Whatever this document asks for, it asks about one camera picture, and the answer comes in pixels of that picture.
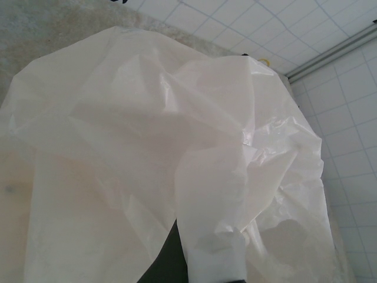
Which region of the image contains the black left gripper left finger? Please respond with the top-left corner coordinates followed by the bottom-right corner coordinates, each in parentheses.
top-left (138, 218), bottom-right (190, 283)

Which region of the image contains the white plastic bag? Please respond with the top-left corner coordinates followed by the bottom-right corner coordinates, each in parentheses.
top-left (0, 25), bottom-right (336, 283)

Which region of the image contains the yellow ring dolphin wall decal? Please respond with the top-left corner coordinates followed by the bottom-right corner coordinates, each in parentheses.
top-left (241, 52), bottom-right (271, 66)

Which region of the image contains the aluminium frame corner post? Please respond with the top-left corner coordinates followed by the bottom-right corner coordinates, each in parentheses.
top-left (287, 22), bottom-right (377, 81)

